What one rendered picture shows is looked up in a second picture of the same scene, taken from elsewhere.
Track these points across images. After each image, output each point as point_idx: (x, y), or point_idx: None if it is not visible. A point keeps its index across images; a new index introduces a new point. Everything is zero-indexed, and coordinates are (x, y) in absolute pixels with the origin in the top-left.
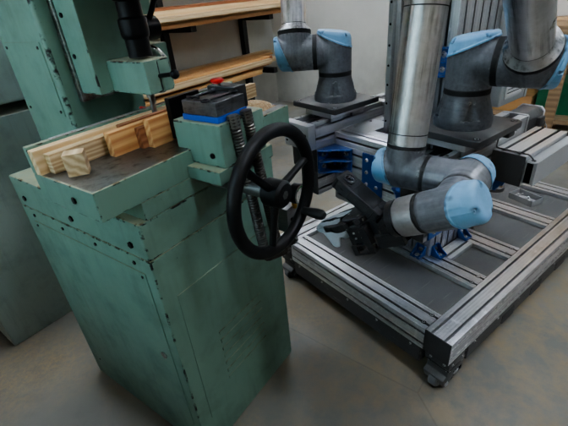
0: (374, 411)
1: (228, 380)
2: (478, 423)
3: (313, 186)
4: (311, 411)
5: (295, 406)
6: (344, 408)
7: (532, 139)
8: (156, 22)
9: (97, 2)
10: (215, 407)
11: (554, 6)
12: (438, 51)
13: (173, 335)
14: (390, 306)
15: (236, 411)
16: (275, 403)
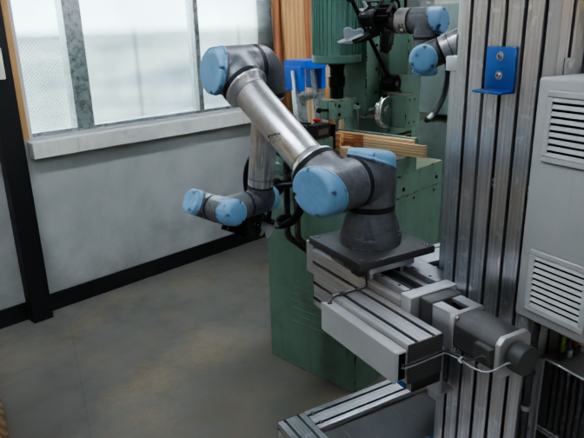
0: (277, 434)
1: (291, 322)
2: None
3: (298, 205)
4: (288, 400)
5: (295, 392)
6: (285, 418)
7: (384, 313)
8: (389, 81)
9: (348, 64)
10: (280, 326)
11: (257, 122)
12: (252, 128)
13: (268, 245)
14: (341, 398)
15: (294, 355)
16: (301, 382)
